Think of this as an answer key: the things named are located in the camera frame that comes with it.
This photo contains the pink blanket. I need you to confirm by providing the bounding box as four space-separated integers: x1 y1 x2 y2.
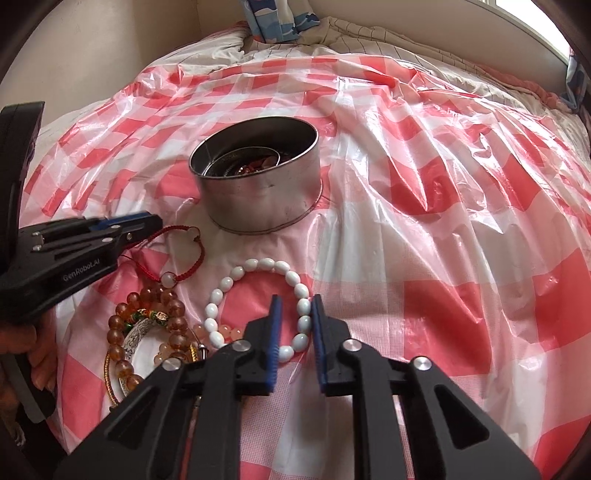
480 62 571 112

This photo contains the red cord bracelet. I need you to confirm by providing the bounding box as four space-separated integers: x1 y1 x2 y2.
117 224 206 285

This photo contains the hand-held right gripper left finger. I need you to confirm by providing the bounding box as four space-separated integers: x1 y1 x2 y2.
53 295 283 480

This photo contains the small colourful bead bracelet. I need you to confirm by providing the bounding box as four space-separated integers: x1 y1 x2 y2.
122 309 170 329

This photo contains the window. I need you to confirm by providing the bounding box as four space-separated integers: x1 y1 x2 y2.
480 0 583 61

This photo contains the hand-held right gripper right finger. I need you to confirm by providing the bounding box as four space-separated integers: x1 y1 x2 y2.
310 295 542 480

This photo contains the white patterned porcelain bangle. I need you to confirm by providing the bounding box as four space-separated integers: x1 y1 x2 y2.
121 318 163 394

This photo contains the white bead bracelet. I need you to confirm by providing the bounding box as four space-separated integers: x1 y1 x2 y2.
203 258 313 363

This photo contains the orange agate bead bracelet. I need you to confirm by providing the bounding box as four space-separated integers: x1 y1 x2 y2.
239 157 279 175

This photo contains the red white checkered plastic sheet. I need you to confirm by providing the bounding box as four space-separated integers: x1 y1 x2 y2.
18 55 591 480

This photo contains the blue printed curtain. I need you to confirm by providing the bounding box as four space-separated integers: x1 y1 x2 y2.
242 0 321 44
561 51 589 112

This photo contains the person's left hand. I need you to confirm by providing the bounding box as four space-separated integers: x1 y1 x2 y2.
0 318 60 394

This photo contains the gold bangle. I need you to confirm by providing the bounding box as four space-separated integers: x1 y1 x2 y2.
103 350 129 408

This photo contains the peach bead bracelet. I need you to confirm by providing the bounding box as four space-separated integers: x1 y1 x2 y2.
154 323 244 366

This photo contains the amber bead bracelet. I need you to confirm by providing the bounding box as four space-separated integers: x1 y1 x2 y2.
107 284 190 389

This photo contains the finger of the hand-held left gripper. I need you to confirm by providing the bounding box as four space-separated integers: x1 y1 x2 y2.
108 225 164 253
88 211 163 232

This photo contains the round metal tin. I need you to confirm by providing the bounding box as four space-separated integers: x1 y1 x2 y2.
188 117 324 235

